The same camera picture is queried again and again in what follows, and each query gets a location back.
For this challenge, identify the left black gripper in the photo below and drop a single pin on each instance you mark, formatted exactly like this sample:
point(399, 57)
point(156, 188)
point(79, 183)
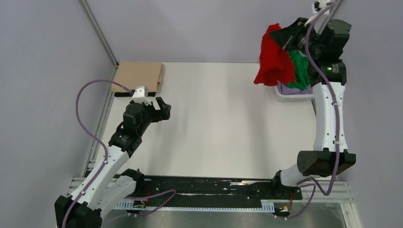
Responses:
point(165, 108)

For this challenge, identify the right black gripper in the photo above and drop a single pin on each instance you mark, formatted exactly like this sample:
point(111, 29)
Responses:
point(285, 37)

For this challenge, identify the red t shirt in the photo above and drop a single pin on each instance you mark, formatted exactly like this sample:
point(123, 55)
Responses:
point(275, 64)

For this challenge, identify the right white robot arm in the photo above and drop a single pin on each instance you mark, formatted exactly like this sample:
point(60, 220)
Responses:
point(330, 155)

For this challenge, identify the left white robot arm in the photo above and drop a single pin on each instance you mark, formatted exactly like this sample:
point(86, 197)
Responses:
point(90, 202)

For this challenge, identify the green t shirt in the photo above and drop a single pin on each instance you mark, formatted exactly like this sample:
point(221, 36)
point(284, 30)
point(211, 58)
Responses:
point(300, 62)

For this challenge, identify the folded beige t shirt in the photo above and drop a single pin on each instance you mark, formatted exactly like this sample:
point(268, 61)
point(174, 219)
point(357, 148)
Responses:
point(135, 74)

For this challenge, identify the lilac t shirt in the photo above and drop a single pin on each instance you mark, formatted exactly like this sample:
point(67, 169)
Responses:
point(285, 90)

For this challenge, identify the white plastic basket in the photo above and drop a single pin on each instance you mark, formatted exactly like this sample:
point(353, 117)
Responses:
point(292, 98)

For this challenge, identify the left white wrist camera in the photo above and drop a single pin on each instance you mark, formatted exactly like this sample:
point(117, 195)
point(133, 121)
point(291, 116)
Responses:
point(140, 95)

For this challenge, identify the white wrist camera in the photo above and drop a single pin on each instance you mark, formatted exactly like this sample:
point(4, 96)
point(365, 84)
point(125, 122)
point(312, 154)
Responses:
point(140, 95)
point(318, 6)

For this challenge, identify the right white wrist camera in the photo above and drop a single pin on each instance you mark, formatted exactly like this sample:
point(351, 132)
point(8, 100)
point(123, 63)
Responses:
point(318, 6)

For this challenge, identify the right aluminium frame post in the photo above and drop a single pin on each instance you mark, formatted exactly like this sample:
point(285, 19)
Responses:
point(329, 15)

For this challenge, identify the aluminium frame post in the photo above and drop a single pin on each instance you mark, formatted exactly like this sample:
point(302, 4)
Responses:
point(329, 15)
point(98, 31)

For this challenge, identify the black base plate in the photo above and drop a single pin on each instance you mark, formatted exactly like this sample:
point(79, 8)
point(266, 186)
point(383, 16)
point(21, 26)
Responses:
point(168, 195)

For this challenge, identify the left aluminium frame post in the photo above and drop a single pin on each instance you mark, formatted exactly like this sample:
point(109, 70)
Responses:
point(98, 31)

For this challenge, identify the white slotted cable duct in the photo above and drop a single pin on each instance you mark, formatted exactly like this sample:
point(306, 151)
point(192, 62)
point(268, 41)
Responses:
point(210, 203)

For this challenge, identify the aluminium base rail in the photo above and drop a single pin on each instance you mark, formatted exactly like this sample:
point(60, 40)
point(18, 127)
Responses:
point(262, 189)

